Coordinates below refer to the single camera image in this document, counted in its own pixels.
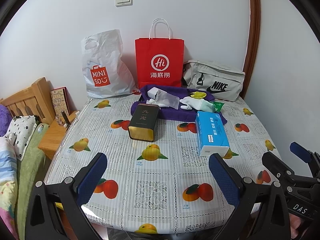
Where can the dark green sachet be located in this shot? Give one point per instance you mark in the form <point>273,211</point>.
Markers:
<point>217,106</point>

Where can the wooden nightstand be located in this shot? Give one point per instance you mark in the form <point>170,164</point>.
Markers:
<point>52,139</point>

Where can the white sponge block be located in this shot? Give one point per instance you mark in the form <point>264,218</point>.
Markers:
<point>153,92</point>

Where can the patterned notebook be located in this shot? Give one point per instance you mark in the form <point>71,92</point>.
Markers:
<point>59,101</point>

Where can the person's right hand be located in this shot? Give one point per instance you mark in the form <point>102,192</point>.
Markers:
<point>298,229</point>

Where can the red Haidilao paper bag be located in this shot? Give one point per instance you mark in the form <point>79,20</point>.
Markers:
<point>159,61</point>

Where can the brown wooden door frame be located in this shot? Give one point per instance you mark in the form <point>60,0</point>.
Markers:
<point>252,43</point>

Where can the white Miniso plastic bag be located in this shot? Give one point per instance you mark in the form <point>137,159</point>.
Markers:
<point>105,74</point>

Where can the white dotted pillow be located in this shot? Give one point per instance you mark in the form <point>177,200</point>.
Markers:
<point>20,131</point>

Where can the white mesh bath sponge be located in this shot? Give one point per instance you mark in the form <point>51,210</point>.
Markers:
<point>167,99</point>

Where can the grey Nike bag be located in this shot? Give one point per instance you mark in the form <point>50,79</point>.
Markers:
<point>223,82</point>

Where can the wooden headboard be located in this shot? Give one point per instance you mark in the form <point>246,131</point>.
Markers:
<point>33,100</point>

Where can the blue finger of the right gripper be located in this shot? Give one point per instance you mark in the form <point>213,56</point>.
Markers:
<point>300,152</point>
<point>277,167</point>

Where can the green wet wipes pack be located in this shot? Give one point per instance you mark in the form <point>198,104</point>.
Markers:
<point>207,106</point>

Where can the green blanket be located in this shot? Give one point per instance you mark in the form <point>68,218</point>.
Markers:
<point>33,167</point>

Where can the striped colourful bedding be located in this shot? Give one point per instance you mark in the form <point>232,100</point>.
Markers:
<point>9,187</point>

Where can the white glove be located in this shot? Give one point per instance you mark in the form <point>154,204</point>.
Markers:
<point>189,103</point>

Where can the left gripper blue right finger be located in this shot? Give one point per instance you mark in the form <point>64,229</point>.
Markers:
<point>228,180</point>

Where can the dark green tea tin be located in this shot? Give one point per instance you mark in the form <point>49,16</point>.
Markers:
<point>143,122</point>

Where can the blue tissue pack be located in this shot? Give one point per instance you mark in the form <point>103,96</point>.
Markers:
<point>211,134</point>

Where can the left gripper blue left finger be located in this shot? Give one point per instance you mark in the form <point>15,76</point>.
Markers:
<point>88,178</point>

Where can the purple plush toy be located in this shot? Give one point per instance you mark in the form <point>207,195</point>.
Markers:
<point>5,119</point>

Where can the yellow black pouch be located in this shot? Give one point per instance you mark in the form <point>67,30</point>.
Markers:
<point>198,95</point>

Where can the fruit pattern tablecloth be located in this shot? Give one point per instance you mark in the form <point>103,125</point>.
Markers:
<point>165,183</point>

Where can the small glass bottle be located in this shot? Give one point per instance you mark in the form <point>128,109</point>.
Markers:
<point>59,121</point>

